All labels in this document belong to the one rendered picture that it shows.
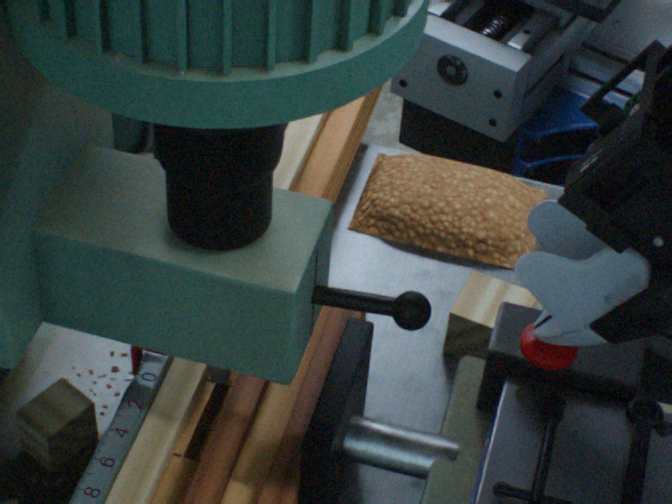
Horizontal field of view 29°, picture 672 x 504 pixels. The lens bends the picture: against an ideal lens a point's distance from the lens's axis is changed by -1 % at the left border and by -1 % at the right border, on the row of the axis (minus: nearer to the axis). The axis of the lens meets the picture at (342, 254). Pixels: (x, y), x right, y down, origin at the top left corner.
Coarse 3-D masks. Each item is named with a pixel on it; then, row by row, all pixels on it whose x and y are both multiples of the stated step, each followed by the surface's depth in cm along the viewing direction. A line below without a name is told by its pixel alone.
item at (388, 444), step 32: (352, 320) 70; (352, 352) 68; (352, 384) 67; (320, 416) 65; (352, 416) 70; (320, 448) 64; (352, 448) 69; (384, 448) 69; (416, 448) 68; (448, 448) 68; (320, 480) 66
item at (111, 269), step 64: (64, 192) 65; (128, 192) 65; (64, 256) 64; (128, 256) 62; (192, 256) 62; (256, 256) 62; (320, 256) 65; (64, 320) 67; (128, 320) 66; (192, 320) 64; (256, 320) 63
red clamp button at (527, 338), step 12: (528, 336) 66; (528, 348) 66; (540, 348) 66; (552, 348) 66; (564, 348) 66; (576, 348) 66; (528, 360) 66; (540, 360) 65; (552, 360) 65; (564, 360) 65
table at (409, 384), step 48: (336, 240) 88; (384, 240) 88; (384, 288) 85; (432, 288) 85; (384, 336) 82; (432, 336) 82; (384, 384) 79; (432, 384) 80; (432, 432) 77; (384, 480) 74
